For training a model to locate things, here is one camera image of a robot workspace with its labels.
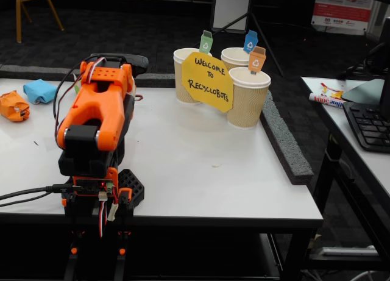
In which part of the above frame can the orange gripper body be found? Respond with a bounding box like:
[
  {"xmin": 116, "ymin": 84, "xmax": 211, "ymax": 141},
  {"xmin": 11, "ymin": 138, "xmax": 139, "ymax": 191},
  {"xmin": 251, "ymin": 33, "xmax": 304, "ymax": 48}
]
[{"xmin": 121, "ymin": 64, "xmax": 137, "ymax": 96}]

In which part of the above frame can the blue paper wad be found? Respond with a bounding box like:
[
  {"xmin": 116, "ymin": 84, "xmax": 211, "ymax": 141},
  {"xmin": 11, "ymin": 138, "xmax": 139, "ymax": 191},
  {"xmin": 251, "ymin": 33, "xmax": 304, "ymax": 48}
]
[{"xmin": 23, "ymin": 79, "xmax": 59, "ymax": 105}]

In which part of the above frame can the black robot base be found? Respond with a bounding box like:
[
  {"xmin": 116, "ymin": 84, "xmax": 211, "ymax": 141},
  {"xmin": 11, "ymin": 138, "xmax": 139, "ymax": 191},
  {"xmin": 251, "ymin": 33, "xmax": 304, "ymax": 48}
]
[{"xmin": 60, "ymin": 168, "xmax": 146, "ymax": 209}]

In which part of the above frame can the short grey foam strip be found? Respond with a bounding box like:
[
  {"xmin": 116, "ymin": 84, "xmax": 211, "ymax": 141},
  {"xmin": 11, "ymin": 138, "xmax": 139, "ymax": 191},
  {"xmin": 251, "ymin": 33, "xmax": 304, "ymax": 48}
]
[{"xmin": 135, "ymin": 73, "xmax": 177, "ymax": 88}]

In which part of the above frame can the paper cup with green label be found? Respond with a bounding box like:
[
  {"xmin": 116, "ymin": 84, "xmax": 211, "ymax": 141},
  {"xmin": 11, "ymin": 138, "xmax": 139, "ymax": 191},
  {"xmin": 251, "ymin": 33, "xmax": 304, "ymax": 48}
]
[{"xmin": 173, "ymin": 48, "xmax": 213, "ymax": 105}]

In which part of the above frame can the yellow welcome paper sign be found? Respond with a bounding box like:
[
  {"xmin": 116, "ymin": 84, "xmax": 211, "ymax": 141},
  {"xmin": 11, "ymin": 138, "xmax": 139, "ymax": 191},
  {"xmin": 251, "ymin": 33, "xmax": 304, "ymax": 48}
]
[{"xmin": 181, "ymin": 51, "xmax": 235, "ymax": 113}]

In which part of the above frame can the green recycling bin label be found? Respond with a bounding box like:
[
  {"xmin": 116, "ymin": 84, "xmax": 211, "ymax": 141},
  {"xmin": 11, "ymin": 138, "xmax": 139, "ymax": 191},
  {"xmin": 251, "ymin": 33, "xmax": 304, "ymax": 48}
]
[{"xmin": 199, "ymin": 30, "xmax": 213, "ymax": 54}]

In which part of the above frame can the paper cup with blue label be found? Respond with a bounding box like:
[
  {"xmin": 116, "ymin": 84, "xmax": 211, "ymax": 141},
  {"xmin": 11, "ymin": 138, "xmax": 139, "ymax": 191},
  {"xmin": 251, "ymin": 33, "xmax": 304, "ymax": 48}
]
[{"xmin": 221, "ymin": 47, "xmax": 254, "ymax": 71}]

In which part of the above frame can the orange controller board housing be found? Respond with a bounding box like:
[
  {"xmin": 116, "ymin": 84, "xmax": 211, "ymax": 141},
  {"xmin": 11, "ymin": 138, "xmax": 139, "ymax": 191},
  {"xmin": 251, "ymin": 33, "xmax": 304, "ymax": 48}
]
[{"xmin": 73, "ymin": 167, "xmax": 119, "ymax": 198}]

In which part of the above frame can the black table clamp orange knob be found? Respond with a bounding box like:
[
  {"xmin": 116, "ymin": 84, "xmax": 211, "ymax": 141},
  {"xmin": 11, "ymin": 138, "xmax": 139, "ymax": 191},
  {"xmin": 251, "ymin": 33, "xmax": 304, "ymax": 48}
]
[
  {"xmin": 114, "ymin": 188, "xmax": 135, "ymax": 281},
  {"xmin": 62, "ymin": 198, "xmax": 80, "ymax": 281}
]

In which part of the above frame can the orange crumpled paper wad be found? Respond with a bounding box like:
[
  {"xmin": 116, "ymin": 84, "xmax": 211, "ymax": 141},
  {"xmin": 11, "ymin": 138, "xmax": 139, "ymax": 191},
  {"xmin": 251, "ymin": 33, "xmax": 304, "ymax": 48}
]
[{"xmin": 0, "ymin": 90, "xmax": 30, "ymax": 123}]

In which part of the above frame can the white standing panel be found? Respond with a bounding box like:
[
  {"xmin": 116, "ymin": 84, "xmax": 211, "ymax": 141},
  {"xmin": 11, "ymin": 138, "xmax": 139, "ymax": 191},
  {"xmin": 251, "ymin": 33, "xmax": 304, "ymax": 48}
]
[{"xmin": 210, "ymin": 0, "xmax": 252, "ymax": 34}]

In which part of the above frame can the paper cup with orange label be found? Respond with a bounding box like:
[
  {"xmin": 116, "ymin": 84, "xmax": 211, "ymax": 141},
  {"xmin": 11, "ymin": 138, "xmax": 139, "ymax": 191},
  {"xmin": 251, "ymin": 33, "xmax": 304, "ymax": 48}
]
[{"xmin": 227, "ymin": 66, "xmax": 272, "ymax": 129}]

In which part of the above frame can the blue recycling bin label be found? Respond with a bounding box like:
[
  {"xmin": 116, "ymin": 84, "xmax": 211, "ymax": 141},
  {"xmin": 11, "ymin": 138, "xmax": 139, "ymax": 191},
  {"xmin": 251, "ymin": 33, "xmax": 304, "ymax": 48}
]
[{"xmin": 243, "ymin": 29, "xmax": 259, "ymax": 54}]

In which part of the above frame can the orange recycling bin label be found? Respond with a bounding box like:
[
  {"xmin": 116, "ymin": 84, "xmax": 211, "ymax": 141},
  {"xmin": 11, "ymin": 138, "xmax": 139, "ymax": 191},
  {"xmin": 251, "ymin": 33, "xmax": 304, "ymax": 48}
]
[{"xmin": 247, "ymin": 46, "xmax": 267, "ymax": 76}]

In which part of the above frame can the white power connector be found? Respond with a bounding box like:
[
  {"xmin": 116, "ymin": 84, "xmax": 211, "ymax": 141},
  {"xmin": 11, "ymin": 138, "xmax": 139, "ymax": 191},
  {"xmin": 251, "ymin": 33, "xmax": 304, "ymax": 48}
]
[{"xmin": 107, "ymin": 201, "xmax": 119, "ymax": 222}]

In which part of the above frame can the black tripod stand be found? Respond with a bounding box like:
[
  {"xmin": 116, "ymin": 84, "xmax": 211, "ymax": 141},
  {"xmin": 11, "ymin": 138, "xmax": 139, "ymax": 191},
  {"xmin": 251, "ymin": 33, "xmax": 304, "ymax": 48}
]
[{"xmin": 192, "ymin": 0, "xmax": 285, "ymax": 78}]

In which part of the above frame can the red yellow candy wrapper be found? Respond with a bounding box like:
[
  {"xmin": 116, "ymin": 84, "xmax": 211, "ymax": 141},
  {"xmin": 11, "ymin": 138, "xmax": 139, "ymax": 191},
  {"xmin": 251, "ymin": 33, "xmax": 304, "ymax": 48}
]
[{"xmin": 319, "ymin": 82, "xmax": 344, "ymax": 99}]

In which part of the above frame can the red white poster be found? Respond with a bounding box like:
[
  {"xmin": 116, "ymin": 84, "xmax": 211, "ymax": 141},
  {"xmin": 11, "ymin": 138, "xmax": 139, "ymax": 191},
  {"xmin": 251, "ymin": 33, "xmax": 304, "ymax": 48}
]
[{"xmin": 311, "ymin": 0, "xmax": 374, "ymax": 36}]

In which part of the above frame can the black keyboard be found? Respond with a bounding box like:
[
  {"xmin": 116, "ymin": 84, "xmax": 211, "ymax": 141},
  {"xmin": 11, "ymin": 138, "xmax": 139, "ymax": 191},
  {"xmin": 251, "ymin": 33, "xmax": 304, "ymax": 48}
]
[{"xmin": 342, "ymin": 101, "xmax": 390, "ymax": 154}]

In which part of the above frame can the white power strip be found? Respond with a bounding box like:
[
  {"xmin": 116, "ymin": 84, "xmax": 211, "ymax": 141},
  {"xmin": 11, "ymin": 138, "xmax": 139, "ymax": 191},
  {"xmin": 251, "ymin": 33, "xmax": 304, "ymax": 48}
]
[{"xmin": 315, "ymin": 245, "xmax": 379, "ymax": 257}]

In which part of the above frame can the black camera cable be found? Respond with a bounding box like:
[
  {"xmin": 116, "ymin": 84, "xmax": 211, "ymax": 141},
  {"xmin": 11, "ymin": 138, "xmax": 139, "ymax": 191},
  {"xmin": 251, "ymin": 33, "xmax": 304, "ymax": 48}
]
[{"xmin": 0, "ymin": 54, "xmax": 101, "ymax": 207}]

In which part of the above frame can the black USB cable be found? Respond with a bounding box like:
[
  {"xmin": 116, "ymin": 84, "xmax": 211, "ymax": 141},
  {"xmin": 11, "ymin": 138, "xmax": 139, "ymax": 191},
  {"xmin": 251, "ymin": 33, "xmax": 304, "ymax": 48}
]
[{"xmin": 0, "ymin": 185, "xmax": 82, "ymax": 202}]

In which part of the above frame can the red white black wire bundle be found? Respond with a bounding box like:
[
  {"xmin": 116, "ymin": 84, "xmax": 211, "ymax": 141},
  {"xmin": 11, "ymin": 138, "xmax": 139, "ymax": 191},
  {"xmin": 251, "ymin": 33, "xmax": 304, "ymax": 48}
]
[{"xmin": 97, "ymin": 191, "xmax": 109, "ymax": 239}]

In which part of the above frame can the white table black frame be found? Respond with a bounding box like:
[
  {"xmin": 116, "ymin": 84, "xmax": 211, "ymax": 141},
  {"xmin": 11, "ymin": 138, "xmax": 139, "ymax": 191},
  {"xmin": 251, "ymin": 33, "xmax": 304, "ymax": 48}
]
[{"xmin": 300, "ymin": 76, "xmax": 390, "ymax": 263}]

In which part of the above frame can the black cable bundle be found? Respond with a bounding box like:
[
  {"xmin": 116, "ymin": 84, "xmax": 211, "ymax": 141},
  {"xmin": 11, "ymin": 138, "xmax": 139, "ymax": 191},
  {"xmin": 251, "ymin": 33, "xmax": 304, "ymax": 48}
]
[{"xmin": 336, "ymin": 42, "xmax": 386, "ymax": 80}]

